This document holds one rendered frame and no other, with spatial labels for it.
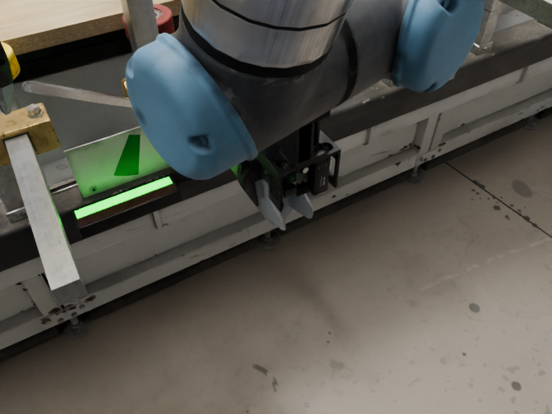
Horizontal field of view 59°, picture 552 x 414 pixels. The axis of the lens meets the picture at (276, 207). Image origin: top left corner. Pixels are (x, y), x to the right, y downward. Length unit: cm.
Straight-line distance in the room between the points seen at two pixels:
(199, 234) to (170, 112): 121
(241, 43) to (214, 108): 3
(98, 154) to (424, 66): 59
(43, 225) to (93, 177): 23
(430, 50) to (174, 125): 16
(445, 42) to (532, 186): 174
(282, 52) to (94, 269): 121
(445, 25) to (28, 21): 74
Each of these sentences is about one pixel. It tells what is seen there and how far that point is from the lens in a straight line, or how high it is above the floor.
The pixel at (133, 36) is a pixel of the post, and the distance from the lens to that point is 74.
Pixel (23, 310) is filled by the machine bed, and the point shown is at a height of 18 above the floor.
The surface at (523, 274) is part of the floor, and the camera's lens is 174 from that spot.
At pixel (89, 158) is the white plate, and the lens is 81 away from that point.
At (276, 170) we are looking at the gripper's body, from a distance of 46.
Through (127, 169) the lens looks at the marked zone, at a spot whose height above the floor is 73.
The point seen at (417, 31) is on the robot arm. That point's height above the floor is 114.
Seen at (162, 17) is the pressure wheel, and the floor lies 91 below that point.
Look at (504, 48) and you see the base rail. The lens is 129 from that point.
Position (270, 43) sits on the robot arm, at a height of 118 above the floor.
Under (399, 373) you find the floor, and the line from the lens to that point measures 144.
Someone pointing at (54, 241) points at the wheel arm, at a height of 85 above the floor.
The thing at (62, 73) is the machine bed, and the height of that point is 80.
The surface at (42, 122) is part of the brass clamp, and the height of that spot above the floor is 86.
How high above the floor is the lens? 128
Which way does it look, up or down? 47 degrees down
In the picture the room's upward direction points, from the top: straight up
